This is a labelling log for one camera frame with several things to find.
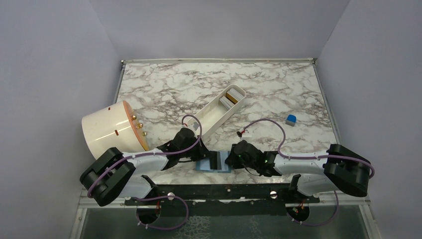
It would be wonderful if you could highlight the blue leather card holder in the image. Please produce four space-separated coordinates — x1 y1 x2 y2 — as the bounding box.
195 151 231 173

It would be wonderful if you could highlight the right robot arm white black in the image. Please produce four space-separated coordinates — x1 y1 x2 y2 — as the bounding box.
225 140 374 203

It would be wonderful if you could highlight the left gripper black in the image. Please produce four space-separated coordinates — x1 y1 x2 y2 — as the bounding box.
179 135 213 162

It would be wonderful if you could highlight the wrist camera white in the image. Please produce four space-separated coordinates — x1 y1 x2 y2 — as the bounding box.
190 122 201 131
236 129 252 138

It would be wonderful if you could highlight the black front mounting rail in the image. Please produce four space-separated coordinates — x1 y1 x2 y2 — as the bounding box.
124 183 319 217

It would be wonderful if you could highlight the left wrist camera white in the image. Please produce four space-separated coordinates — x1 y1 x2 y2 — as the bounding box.
190 122 201 131

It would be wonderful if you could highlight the white oblong plastic tray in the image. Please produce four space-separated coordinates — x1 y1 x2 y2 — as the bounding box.
188 85 246 140

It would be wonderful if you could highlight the small blue grey block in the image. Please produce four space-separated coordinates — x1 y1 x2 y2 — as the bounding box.
285 115 297 126

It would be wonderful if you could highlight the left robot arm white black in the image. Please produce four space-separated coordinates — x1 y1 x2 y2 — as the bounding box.
79 128 211 207

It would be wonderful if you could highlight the cream cylindrical container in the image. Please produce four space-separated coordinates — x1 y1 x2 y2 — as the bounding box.
82 101 150 159

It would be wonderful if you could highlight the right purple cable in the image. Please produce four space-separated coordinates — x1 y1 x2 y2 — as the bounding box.
239 119 376 180

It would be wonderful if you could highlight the gold credit card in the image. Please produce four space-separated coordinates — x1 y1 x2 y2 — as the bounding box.
225 92 240 104

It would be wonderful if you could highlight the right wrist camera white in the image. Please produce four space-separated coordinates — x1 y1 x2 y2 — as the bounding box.
236 129 252 138

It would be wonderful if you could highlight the white cards stack in tray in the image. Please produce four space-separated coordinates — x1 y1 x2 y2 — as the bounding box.
219 88 244 110

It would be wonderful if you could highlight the black credit card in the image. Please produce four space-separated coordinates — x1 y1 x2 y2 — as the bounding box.
215 151 222 170

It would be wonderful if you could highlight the purple cable loop below rail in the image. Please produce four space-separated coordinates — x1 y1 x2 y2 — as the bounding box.
131 195 189 231

